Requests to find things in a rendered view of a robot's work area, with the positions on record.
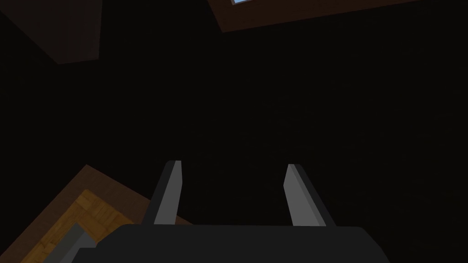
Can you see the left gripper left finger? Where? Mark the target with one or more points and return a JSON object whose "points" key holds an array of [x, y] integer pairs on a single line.
{"points": [[168, 199]]}

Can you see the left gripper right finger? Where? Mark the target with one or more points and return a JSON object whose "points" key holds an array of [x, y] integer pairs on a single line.
{"points": [[302, 201]]}

